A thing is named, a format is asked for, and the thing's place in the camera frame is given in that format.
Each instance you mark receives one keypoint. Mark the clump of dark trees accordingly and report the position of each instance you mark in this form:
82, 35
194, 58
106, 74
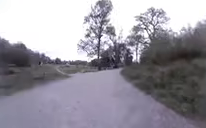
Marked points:
116, 56

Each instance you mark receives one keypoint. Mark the tall bare-trunk tree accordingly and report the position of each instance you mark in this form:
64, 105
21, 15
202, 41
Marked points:
98, 30

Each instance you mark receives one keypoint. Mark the grey asphalt path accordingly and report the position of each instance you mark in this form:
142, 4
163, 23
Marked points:
91, 100

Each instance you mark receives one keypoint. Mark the narrow side path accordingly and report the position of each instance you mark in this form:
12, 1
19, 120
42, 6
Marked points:
60, 71

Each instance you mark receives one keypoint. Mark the broad-crowned tree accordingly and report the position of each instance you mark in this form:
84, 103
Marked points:
151, 23

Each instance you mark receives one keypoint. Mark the grass verge with weeds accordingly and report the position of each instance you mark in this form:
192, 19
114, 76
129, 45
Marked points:
171, 83

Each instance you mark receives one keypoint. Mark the flat grass field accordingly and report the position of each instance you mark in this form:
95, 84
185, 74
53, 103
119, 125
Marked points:
31, 75

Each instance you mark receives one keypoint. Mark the thicket of bushes and trees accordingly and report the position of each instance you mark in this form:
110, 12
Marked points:
187, 43

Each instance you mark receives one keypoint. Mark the distant row of trees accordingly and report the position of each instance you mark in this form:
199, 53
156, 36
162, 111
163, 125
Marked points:
14, 55

